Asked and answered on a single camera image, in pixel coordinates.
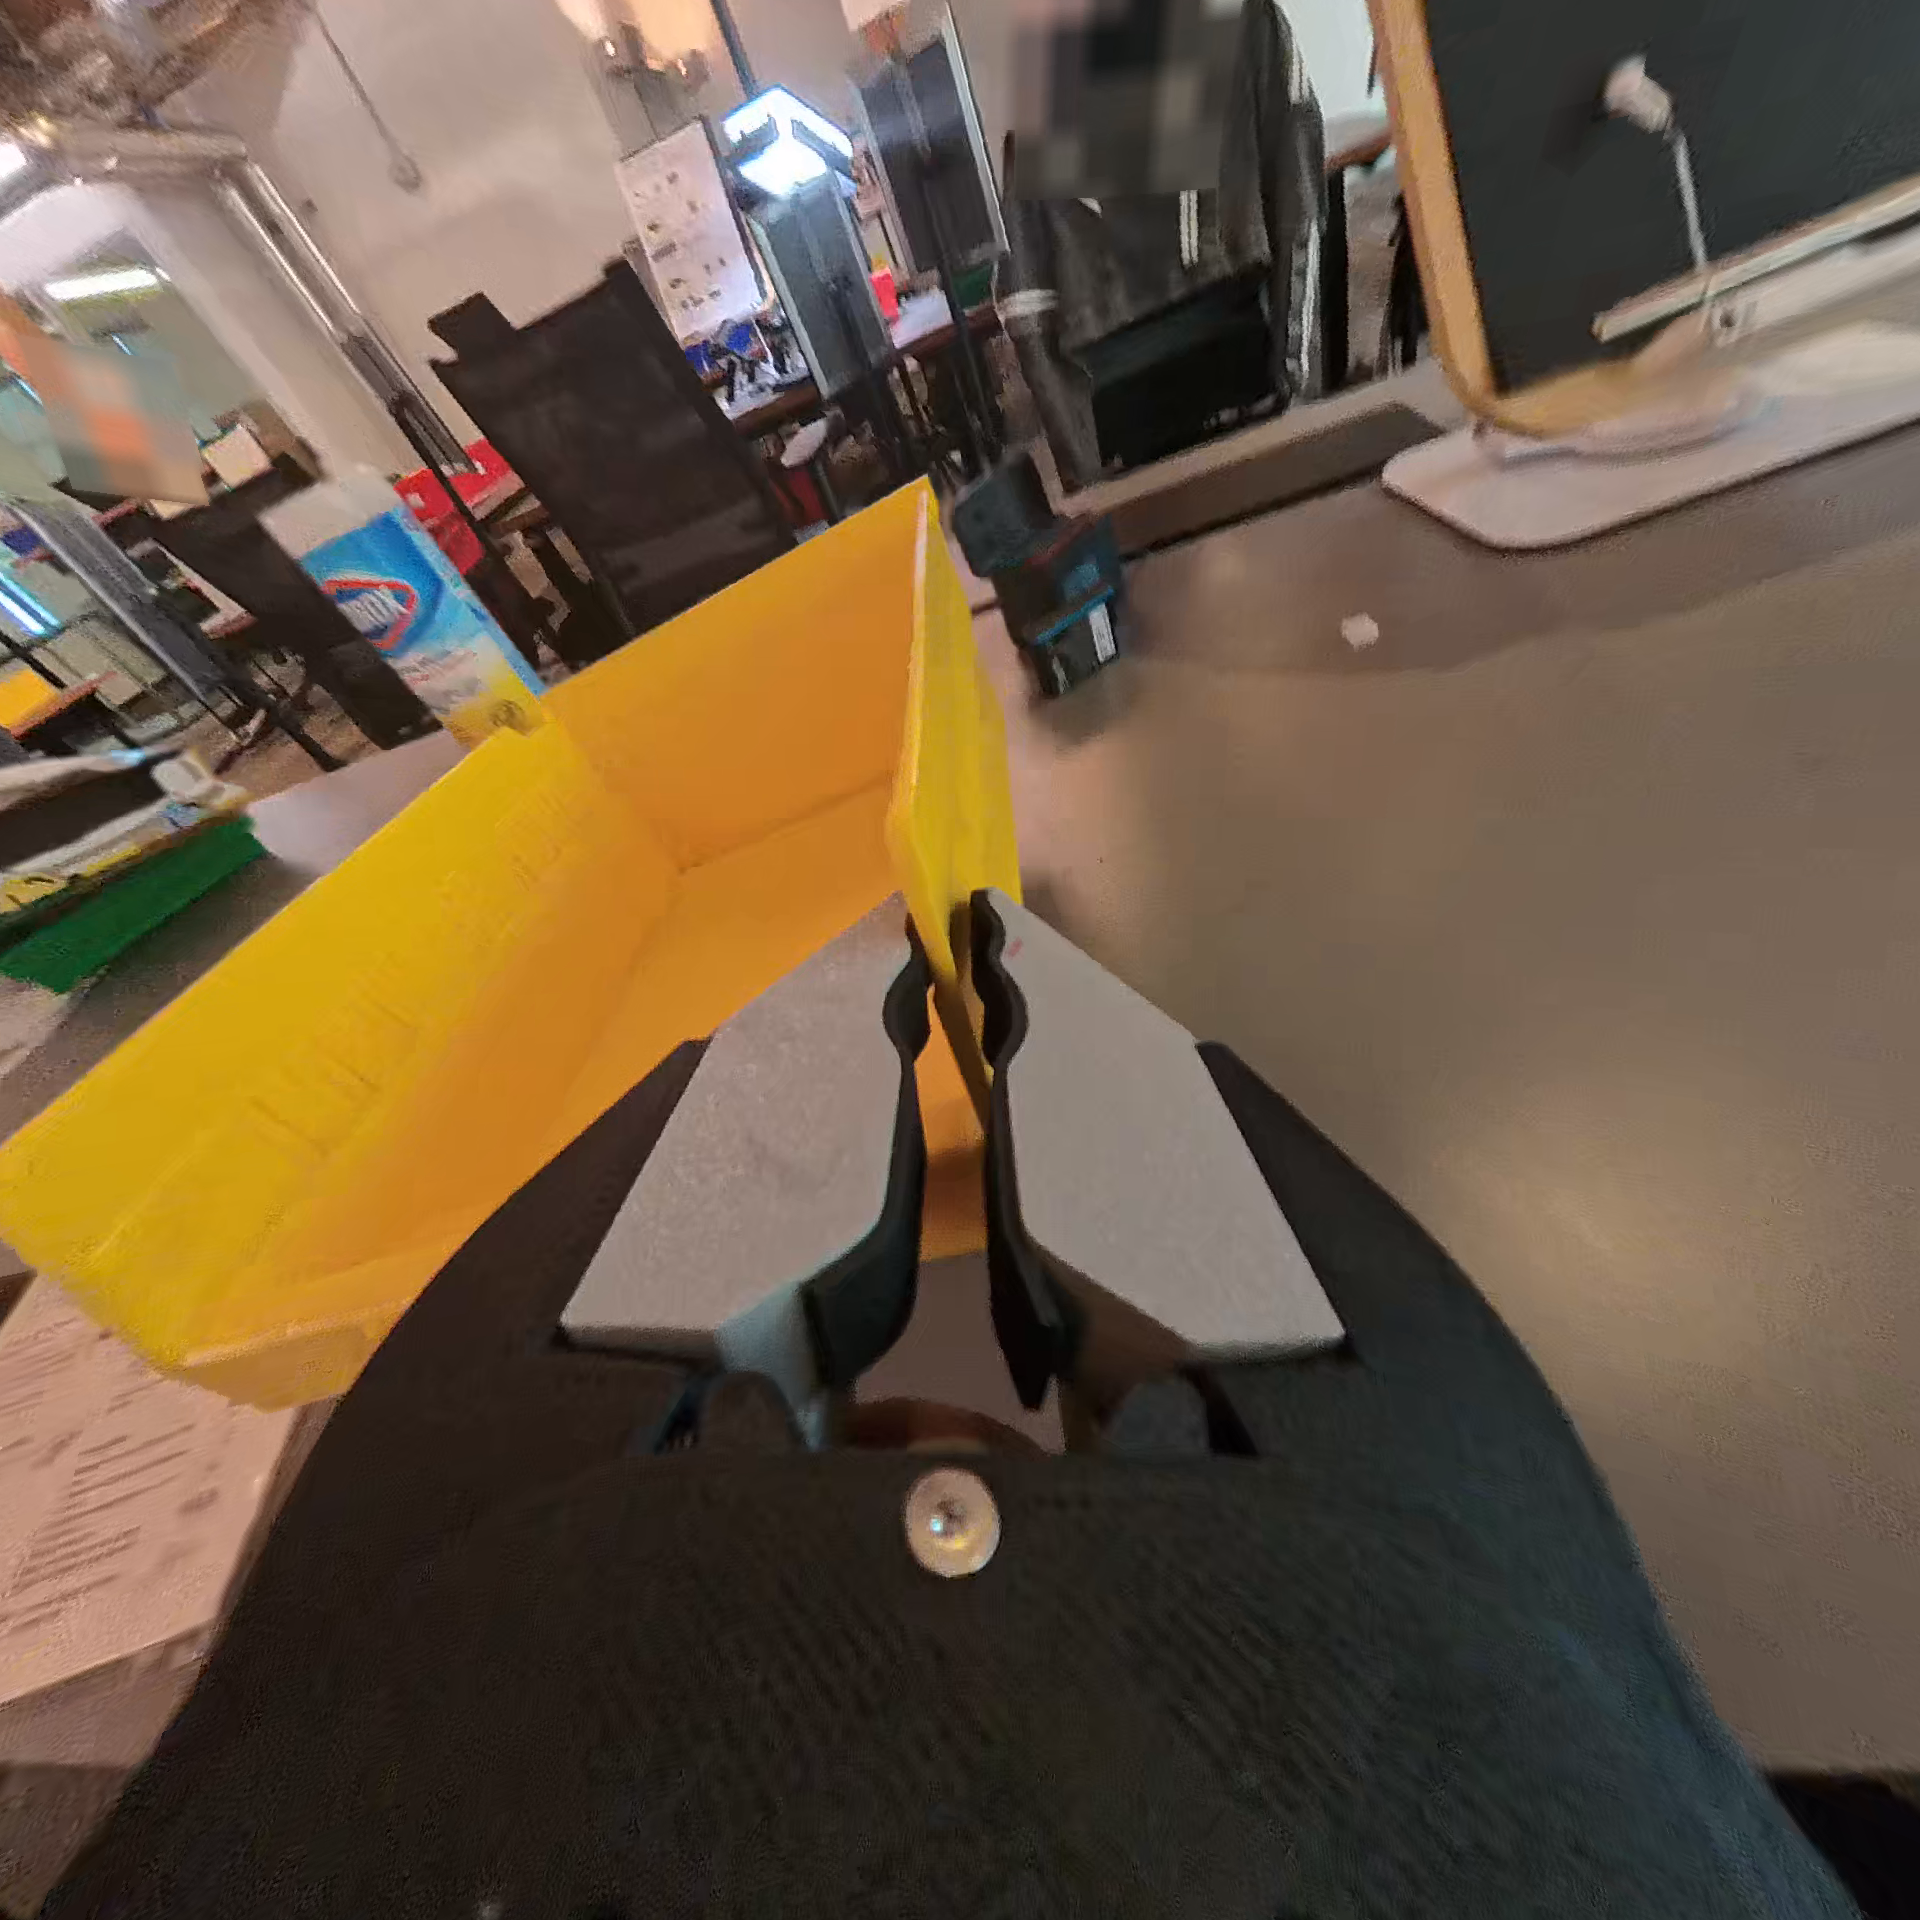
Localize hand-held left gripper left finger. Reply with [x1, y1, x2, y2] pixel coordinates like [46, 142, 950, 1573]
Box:
[557, 904, 940, 1447]

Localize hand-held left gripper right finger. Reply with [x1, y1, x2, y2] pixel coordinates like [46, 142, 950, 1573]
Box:
[969, 886, 1350, 1411]

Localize yellow plastic bin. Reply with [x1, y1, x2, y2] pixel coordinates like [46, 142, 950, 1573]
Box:
[0, 478, 1025, 1411]

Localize small black box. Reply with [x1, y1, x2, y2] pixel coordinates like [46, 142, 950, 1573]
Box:
[1025, 587, 1131, 701]

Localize black device green lights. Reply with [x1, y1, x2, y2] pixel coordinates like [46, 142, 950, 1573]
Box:
[950, 448, 1131, 640]

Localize blue white wipes canister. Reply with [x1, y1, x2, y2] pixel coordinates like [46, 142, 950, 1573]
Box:
[296, 504, 545, 743]

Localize green plastic bin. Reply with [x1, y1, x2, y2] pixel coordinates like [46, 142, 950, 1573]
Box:
[0, 818, 270, 995]

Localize printed paper sheet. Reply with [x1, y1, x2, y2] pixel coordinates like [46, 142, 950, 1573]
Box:
[0, 1275, 344, 1710]

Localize black office chair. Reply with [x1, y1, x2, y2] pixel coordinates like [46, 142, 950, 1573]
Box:
[425, 257, 801, 665]

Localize white stand base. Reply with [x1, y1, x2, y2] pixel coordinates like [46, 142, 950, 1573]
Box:
[1380, 325, 1920, 551]

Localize lit grey kiosk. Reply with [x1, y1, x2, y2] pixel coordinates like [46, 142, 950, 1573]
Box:
[717, 85, 903, 468]

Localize black screen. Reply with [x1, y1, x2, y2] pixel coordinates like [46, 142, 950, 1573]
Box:
[854, 29, 1010, 290]

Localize black book stand wooden edge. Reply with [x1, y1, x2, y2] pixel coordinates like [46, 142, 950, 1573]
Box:
[1367, 0, 1920, 443]

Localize wall poster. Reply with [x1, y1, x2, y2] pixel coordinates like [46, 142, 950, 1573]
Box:
[614, 119, 758, 349]

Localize wire page holder arm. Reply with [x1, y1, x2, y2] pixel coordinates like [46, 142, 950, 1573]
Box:
[1601, 56, 1752, 343]

